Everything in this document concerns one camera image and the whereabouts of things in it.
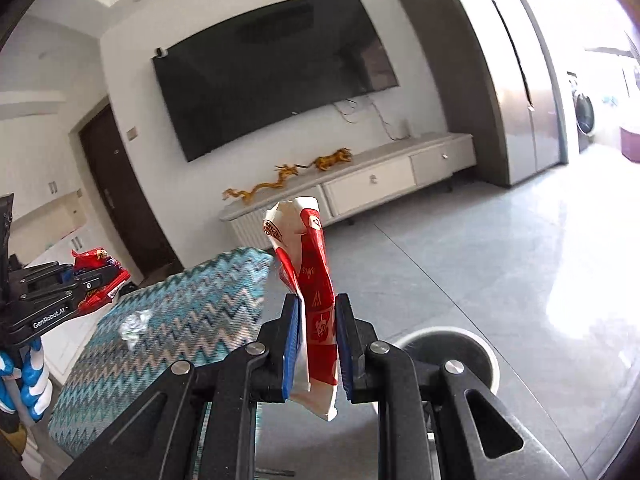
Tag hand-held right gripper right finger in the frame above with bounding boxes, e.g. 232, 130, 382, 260
336, 294, 571, 480

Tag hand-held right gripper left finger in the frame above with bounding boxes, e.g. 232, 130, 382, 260
60, 294, 305, 480

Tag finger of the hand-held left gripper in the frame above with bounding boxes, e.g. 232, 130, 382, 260
65, 269, 121, 311
14, 261, 76, 293

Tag red snack packet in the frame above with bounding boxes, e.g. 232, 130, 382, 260
70, 247, 132, 316

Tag red and white wrapper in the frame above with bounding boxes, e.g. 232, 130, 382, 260
262, 196, 341, 423

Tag white rimmed trash bin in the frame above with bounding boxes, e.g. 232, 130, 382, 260
397, 326, 501, 401

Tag person's left hand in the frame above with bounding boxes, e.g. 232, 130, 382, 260
0, 340, 53, 422

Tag white side cabinet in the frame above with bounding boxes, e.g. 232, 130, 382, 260
10, 195, 141, 386

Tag crumpled clear plastic wrapper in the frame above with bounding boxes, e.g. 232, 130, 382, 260
117, 310, 153, 343

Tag dark brown door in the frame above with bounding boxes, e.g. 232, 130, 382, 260
80, 105, 183, 278

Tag white television cabinet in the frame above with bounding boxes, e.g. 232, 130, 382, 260
220, 132, 476, 256

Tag golden dragon figurine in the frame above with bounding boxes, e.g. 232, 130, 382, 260
223, 163, 301, 204

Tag golden tiger figurine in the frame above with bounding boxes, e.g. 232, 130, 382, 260
312, 147, 353, 172

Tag tall grey cabinet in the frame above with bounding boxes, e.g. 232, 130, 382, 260
395, 0, 571, 188

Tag washing machine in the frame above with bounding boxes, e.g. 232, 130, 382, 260
567, 71, 598, 153

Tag hanging television cables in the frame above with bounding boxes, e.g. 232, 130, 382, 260
332, 94, 407, 141

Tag black wall television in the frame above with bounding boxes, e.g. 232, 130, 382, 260
152, 0, 401, 163

